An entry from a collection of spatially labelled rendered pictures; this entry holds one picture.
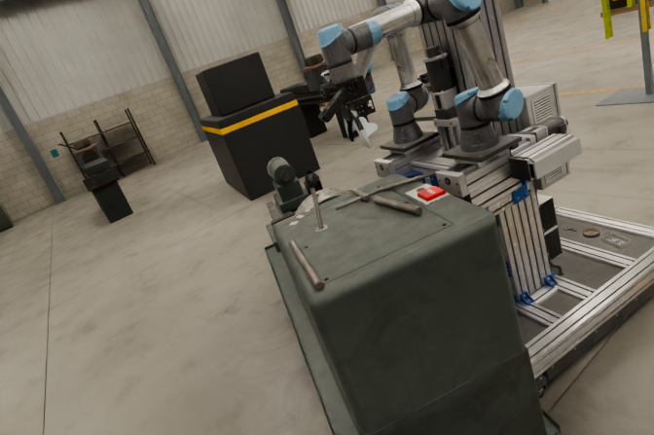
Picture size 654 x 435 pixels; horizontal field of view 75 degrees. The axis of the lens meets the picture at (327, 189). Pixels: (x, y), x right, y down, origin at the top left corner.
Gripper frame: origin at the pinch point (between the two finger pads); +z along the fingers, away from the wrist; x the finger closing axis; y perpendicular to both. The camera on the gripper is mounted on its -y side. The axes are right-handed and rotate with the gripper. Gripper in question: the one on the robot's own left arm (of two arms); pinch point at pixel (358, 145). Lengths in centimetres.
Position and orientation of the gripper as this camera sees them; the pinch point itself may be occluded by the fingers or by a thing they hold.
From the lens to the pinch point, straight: 131.9
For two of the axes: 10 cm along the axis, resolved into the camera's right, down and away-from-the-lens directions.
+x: -2.7, -2.3, 9.4
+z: 3.2, 8.9, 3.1
